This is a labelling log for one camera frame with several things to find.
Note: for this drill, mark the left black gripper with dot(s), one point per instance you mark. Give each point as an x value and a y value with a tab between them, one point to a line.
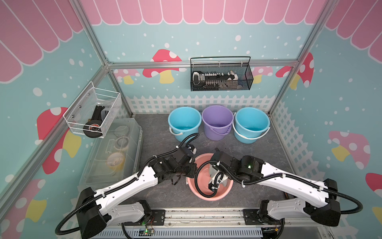
193	169

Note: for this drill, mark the pink plastic bucket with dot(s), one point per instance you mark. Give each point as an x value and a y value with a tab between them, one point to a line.
204	179

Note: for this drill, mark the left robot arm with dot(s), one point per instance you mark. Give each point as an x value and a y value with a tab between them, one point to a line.
97	209

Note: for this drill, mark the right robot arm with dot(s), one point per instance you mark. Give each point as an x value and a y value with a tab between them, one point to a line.
312	198

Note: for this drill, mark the purple bucket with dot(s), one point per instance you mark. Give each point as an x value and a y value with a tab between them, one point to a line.
217	121

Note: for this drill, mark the left blue bucket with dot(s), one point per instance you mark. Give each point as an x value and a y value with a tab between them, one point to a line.
184	121

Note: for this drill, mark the blue bucket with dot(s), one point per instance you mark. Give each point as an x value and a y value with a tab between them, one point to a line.
250	124
184	121

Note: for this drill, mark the right blue bucket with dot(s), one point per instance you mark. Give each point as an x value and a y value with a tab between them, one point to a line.
250	124

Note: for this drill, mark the clear plastic storage box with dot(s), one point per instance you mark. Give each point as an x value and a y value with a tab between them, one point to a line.
114	157

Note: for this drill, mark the black tape dispenser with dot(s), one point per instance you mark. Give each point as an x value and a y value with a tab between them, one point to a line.
92	128

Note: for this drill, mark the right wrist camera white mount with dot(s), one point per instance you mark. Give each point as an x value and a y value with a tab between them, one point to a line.
216	179

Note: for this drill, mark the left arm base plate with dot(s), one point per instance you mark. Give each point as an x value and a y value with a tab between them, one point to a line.
157	218

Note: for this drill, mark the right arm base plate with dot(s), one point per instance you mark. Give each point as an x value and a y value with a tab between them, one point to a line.
260	217

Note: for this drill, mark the black wire mesh basket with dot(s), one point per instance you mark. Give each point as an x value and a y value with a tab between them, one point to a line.
231	73

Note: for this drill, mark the white wire basket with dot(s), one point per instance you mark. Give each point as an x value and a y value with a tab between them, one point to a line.
82	109

